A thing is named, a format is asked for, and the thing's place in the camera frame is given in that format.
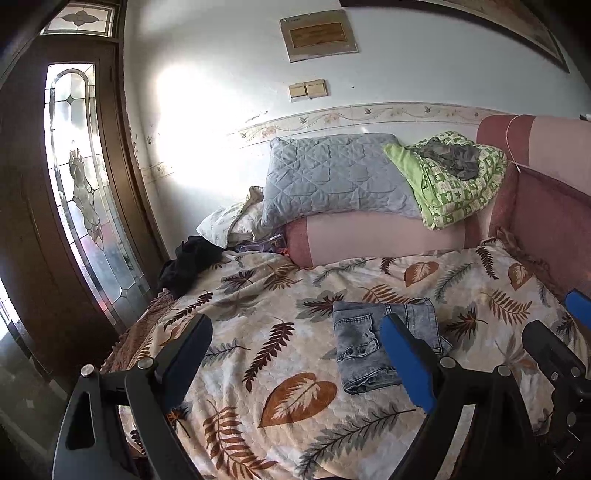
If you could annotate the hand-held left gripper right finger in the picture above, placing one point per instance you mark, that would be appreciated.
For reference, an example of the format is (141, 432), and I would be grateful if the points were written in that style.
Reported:
(406, 364)

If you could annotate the leaf print blanket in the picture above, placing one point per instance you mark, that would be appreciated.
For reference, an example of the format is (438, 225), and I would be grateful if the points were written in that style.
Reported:
(277, 392)

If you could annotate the green printed quilt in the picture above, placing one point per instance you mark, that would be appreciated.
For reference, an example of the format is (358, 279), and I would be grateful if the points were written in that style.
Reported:
(443, 198)

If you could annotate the wooden stained glass door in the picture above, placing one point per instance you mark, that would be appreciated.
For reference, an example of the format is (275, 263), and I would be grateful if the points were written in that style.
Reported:
(131, 184)

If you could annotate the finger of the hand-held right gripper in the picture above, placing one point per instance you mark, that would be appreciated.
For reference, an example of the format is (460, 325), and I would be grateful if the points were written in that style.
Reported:
(551, 350)
(579, 307)

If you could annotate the framed wall plaque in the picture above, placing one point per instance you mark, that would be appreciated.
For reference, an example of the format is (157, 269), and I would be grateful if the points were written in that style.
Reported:
(318, 34)

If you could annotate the stained glass transom window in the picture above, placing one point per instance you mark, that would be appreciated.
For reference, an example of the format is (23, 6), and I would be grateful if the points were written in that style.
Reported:
(78, 18)

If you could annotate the grey crumpled cloth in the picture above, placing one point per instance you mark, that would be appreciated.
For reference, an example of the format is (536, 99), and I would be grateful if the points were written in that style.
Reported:
(452, 159)

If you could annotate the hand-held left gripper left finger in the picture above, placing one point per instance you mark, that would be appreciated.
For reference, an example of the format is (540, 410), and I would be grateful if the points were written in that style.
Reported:
(184, 364)

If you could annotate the beige light switch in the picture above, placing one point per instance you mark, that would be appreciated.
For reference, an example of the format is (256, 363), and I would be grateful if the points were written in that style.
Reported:
(298, 91)
(316, 88)

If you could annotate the framed painting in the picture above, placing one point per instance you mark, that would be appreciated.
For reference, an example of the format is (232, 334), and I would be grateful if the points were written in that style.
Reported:
(521, 23)

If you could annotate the black cloth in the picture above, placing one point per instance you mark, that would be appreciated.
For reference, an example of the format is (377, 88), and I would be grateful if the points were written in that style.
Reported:
(189, 263)

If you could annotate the blue denim pants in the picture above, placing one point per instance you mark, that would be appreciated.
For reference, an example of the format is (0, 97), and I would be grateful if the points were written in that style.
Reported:
(355, 341)

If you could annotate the purple packet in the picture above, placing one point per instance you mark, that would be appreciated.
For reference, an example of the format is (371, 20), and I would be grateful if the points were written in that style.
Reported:
(263, 244)

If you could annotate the grey quilted pillow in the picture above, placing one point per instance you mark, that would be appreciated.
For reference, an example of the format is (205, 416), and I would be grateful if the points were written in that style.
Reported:
(332, 180)

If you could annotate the white crumpled cloth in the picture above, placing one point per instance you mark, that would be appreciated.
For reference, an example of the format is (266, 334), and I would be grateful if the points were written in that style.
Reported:
(221, 224)

